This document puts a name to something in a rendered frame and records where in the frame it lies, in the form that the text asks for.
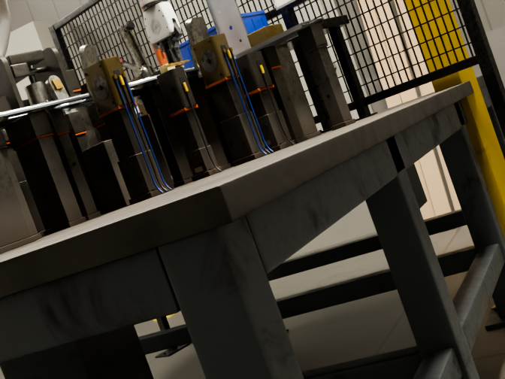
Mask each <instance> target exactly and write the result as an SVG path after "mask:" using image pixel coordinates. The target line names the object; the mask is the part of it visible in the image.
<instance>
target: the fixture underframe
mask: <svg viewBox="0 0 505 379"><path fill-rule="evenodd" d="M466 124H467V118H466V115H465V112H464V109H463V107H462V104H461V100H460V101H458V102H456V103H454V104H452V105H450V106H449V107H447V108H444V109H443V110H441V111H439V112H437V113H435V114H433V115H431V116H430V117H428V118H426V119H424V120H422V121H421V122H419V123H417V124H415V125H413V126H411V127H410V128H408V129H405V130H404V131H402V132H400V133H398V134H396V135H394V136H392V137H390V138H389V139H387V140H385V141H383V142H381V143H379V144H378V145H376V146H374V147H372V148H370V149H369V150H366V151H365V152H363V153H360V154H359V155H357V156H355V157H353V158H351V159H349V160H348V161H346V162H344V163H342V164H340V165H338V166H337V167H335V168H333V169H331V170H329V171H327V172H326V173H324V174H321V175H319V176H318V177H316V178H314V179H312V180H310V181H308V182H307V183H305V184H303V185H301V186H299V187H297V188H296V189H294V190H292V191H290V192H288V193H286V194H285V195H283V196H280V197H279V198H277V199H275V200H273V201H272V202H269V203H267V204H266V205H264V206H262V207H260V208H258V209H256V210H255V211H253V212H251V213H249V214H247V215H245V216H244V217H241V218H240V219H238V220H235V221H234V222H233V223H229V224H227V225H224V226H220V227H217V228H215V229H211V230H208V231H206V232H202V233H199V234H197V235H193V236H189V237H187V238H183V239H180V240H178V241H174V242H171V243H169V244H165V245H162V246H160V247H155V248H153V249H150V250H146V251H144V252H141V253H137V254H135V255H132V256H128V257H125V258H122V259H118V260H116V261H113V262H109V263H107V264H104V265H100V266H98V267H95V268H91V269H88V270H85V271H82V272H79V273H76V274H73V275H70V276H67V277H64V278H60V279H58V280H54V281H51V282H49V283H45V284H42V285H40V286H37V287H33V288H31V289H27V290H23V291H21V292H18V293H14V294H12V295H9V296H5V297H3V298H0V362H4V361H8V360H10V359H16V358H18V357H21V356H26V355H29V354H32V353H37V352H40V351H42V350H47V349H50V348H53V347H58V346H61V345H64V344H69V343H71V342H75V341H79V340H83V339H85V338H90V337H93V336H96V335H100V334H104V333H107V332H112V331H114V330H118V329H122V328H125V327H128V326H133V325H136V324H139V323H143V322H147V321H150V320H154V319H157V318H160V317H165V316H168V315H171V314H175V313H178V312H179V311H181V313H182V315H183V319H184V320H185V323H186V324H183V325H181V326H175V327H173V328H170V329H165V330H162V331H158V332H154V333H150V334H148V335H142V336H140V337H139V340H140V343H141V346H142V348H143V350H144V354H145V355H147V354H150V353H155V352H158V351H161V350H167V349H170V348H173V347H178V346H181V345H184V344H190V343H192V344H193V345H194V348H195V351H196V353H197V356H198V359H199V362H200V363H201V367H202V369H203V372H204V376H205V377H206V379H480V378H479V375H478V372H477V370H476V366H475V364H474V361H473V357H472V355H471V351H472V349H473V345H474V343H475V340H476V337H477V335H478V332H479V329H480V326H481V325H482V321H483V319H484V316H485V313H486V311H487V308H488V305H489V302H490V300H491V297H492V298H493V300H494V304H495V307H494V309H491V311H490V314H489V316H488V319H487V322H486V324H485V329H486V330H487V329H493V328H497V327H501V326H505V236H504V234H503V230H502V228H501V225H500V222H499V219H498V217H497V213H496V210H495V208H494V205H493V202H492V200H491V196H490V193H489V191H488V187H487V185H486V182H485V178H484V177H483V174H482V170H481V168H480V165H479V162H478V159H477V157H476V153H475V150H474V148H473V145H472V142H471V139H470V136H469V133H468V131H467V127H466ZM438 145H439V146H440V150H441V153H442V155H443V158H444V161H445V163H446V167H447V170H448V172H449V176H450V178H451V181H452V185H453V186H454V189H455V193H456V195H457V198H458V201H459V204H460V206H461V209H459V210H456V211H451V212H449V213H446V214H441V215H438V216H435V217H431V218H428V219H425V220H423V217H422V213H421V211H420V208H421V207H422V206H423V205H424V204H425V203H426V202H427V201H428V200H427V198H426V195H425V192H424V190H423V187H422V183H421V181H420V179H419V175H418V172H417V170H416V167H415V164H414V163H415V162H417V161H418V160H419V159H421V158H422V157H423V156H424V155H426V154H427V153H429V152H430V151H431V150H433V149H434V148H435V147H436V146H438ZM363 201H366V204H367V207H368V210H369V212H370V215H371V218H372V221H373V224H374V226H375V229H376V233H377V234H374V235H370V236H367V237H364V238H360V239H356V240H354V241H349V242H346V243H343V244H339V245H336V246H333V247H329V248H326V249H323V250H318V251H316V252H313V253H308V254H305V255H303V256H298V257H295V258H292V259H288V258H289V257H290V256H292V255H293V254H295V253H296V252H297V251H299V250H300V249H301V248H302V247H304V246H305V245H306V244H308V243H309V242H311V241H312V240H313V239H314V238H316V237H317V236H318V235H320V234H321V233H323V232H324V231H325V230H326V229H328V228H329V227H330V226H332V225H333V224H335V223H336V222H337V221H338V220H340V219H341V218H342V217H344V216H345V215H347V214H348V213H349V212H350V211H351V210H353V209H354V208H356V207H357V206H358V205H360V204H361V203H362V202H363ZM466 225H467V227H468V229H469V232H470V236H471V238H472V240H473V244H474V245H473V246H470V247H466V248H462V249H459V250H454V251H451V252H448V253H443V254H440V255H437V256H436V253H435V251H434V247H433V245H432V243H431V239H430V236H429V235H434V234H437V233H440V232H445V231H448V230H450V229H455V228H458V227H461V226H466ZM381 249H383V252H384V254H385V257H386V260H387V263H388V265H389V268H388V269H385V270H382V271H377V272H374V273H371V274H366V275H363V276H360V277H355V278H352V279H349V280H344V281H341V282H338V283H333V284H330V285H327V286H324V287H319V288H316V289H313V290H308V291H305V292H302V293H297V294H294V295H291V296H286V297H283V298H280V299H275V298H274V294H273V292H272V289H271V286H270V284H269V281H271V280H276V279H278V278H282V277H286V276H289V275H292V274H297V273H300V272H303V271H307V270H310V269H313V268H318V267H321V266H324V265H328V264H331V263H334V262H339V261H342V260H345V259H349V258H353V257H355V256H360V255H363V254H366V253H371V252H374V251H377V250H381ZM287 259H288V260H287ZM465 271H467V274H466V276H465V278H464V280H463V281H462V283H461V285H460V287H459V289H458V292H457V293H456V295H455V298H454V299H453V300H452V298H451V296H450V294H449V290H448V287H447V285H446V282H445V279H444V277H447V276H450V275H454V274H458V273H462V272H465ZM392 290H398V294H399V296H400V299H401V302H402V305H403V307H404V310H405V313H406V315H407V319H408V321H409V324H410V328H411V330H412V332H413V336H414V338H415V341H416V344H417V345H416V346H413V347H407V348H404V349H400V350H394V351H390V352H387V353H381V354H377V355H373V356H367V357H364V358H360V359H354V360H350V361H347V362H341V363H338V364H333V365H328V366H324V367H321V368H315V369H311V370H307V371H301V369H300V366H299V364H298V361H297V358H296V355H295V352H294V350H293V347H292V344H291V341H290V339H289V336H288V333H287V331H286V327H285V325H284V322H283V319H286V318H289V317H293V316H297V315H300V314H305V313H308V312H311V311H317V310H320V309H323V308H328V307H331V306H335V305H340V304H343V303H346V302H351V301H355V300H358V299H363V298H366V297H369V296H375V295H378V294H381V293H386V292H389V291H392Z"/></svg>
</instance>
